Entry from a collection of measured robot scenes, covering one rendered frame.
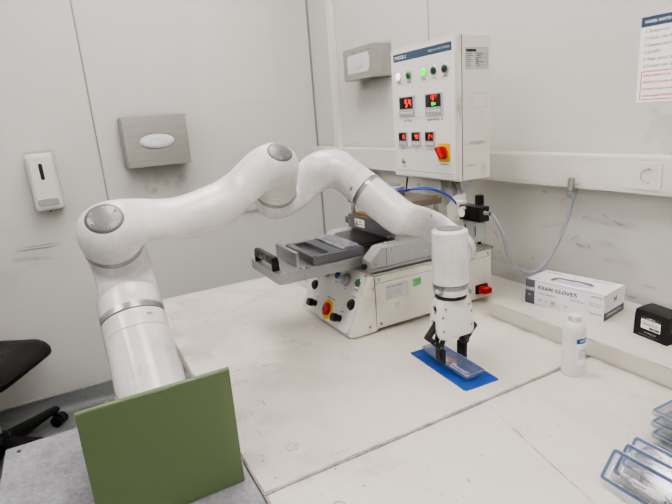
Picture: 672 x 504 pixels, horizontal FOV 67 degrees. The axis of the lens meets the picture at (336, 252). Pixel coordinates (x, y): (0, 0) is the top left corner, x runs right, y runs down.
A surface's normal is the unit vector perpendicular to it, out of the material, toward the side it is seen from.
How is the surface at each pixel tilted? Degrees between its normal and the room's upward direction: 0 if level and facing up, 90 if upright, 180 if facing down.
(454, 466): 0
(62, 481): 0
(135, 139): 90
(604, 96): 90
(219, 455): 90
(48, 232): 90
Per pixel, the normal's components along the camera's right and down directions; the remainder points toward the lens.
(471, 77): 0.47, 0.19
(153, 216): 0.62, -0.49
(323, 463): -0.07, -0.96
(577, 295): -0.79, 0.16
